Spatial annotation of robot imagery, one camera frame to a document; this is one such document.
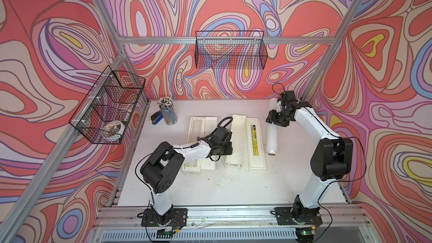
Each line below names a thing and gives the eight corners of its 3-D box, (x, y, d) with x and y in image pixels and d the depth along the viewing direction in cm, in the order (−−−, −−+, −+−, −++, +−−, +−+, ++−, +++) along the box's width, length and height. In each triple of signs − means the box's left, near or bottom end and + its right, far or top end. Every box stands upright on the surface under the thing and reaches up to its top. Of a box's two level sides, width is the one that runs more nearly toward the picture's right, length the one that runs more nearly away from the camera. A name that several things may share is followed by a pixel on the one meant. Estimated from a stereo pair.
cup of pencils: (164, 125, 108) (156, 105, 93) (166, 116, 112) (159, 97, 98) (176, 125, 108) (170, 105, 93) (178, 116, 112) (172, 97, 98)
